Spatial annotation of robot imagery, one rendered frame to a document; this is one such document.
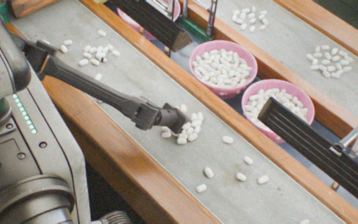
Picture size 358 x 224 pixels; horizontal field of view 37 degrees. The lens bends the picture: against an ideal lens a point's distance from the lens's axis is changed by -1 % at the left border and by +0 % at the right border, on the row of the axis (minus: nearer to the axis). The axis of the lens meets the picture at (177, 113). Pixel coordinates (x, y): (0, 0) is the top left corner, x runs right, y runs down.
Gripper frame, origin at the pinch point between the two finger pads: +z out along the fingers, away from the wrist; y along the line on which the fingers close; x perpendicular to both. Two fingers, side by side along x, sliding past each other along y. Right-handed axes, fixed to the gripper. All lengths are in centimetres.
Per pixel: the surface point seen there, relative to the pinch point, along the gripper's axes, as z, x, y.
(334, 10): 194, -69, 46
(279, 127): -20.6, -22.5, -36.0
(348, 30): 66, -58, -9
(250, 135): 9.3, -8.3, -20.1
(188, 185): -11.0, 12.8, -19.5
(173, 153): -7.2, 9.4, -7.2
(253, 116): 18.1, -12.9, -13.9
